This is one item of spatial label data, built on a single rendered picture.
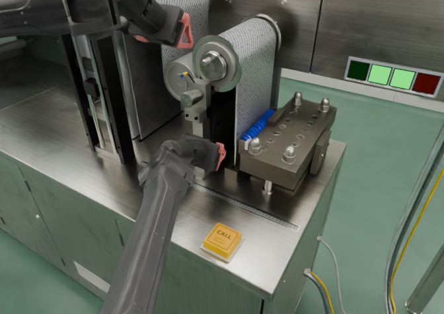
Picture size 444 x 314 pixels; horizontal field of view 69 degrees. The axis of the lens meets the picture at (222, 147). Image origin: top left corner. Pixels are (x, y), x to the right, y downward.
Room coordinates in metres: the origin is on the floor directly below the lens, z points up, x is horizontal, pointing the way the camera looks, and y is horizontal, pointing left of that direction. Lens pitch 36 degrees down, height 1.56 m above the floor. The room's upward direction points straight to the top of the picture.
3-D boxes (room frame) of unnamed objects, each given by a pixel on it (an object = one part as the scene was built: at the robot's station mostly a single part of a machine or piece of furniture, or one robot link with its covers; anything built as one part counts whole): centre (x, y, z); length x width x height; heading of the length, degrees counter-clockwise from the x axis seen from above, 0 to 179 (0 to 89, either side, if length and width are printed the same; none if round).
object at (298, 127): (0.84, -0.22, 1.00); 0.40 x 0.16 x 0.06; 149
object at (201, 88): (0.78, 0.07, 1.05); 0.06 x 0.05 x 0.31; 149
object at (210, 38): (0.80, 0.01, 1.25); 0.15 x 0.01 x 0.15; 59
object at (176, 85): (0.97, 0.05, 1.18); 0.26 x 0.12 x 0.12; 149
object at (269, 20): (1.02, -0.11, 1.25); 0.15 x 0.01 x 0.15; 59
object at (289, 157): (0.68, -0.18, 1.05); 0.04 x 0.04 x 0.04
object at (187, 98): (0.75, 0.09, 1.18); 0.04 x 0.02 x 0.04; 59
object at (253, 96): (0.87, -0.10, 1.11); 0.23 x 0.01 x 0.18; 149
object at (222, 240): (0.52, 0.00, 0.91); 0.07 x 0.07 x 0.02; 59
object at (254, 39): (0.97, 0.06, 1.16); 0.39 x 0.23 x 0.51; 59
